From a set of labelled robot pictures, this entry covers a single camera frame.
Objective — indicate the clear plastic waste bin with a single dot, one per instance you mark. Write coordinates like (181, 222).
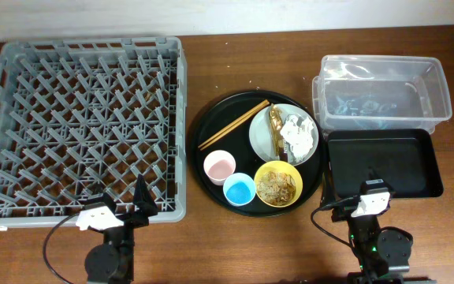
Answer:
(368, 92)

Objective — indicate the grey round plate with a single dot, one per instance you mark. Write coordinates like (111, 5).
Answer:
(260, 137)

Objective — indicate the grey plastic dishwasher rack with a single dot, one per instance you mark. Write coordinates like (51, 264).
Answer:
(83, 116)

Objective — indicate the yellow bowl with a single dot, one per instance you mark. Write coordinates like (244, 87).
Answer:
(284, 167)

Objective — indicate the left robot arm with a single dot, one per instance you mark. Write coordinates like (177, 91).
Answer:
(113, 260)

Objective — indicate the pink cup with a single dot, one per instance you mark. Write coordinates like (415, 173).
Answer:
(218, 166)

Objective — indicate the food scraps and nut shells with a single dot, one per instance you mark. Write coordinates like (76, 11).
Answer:
(276, 188)

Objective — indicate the light blue cup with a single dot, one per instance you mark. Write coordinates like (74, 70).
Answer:
(239, 189)

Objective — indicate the white paper napkin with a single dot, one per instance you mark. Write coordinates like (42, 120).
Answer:
(298, 135)

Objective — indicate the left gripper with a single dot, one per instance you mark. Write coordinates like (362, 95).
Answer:
(146, 203)

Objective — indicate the black rectangular tray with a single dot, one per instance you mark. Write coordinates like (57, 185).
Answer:
(405, 158)

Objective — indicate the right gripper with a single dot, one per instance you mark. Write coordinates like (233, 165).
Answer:
(342, 213)

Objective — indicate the gold snack wrapper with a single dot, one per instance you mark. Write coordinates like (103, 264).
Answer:
(276, 124)

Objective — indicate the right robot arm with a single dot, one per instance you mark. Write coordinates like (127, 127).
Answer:
(383, 252)

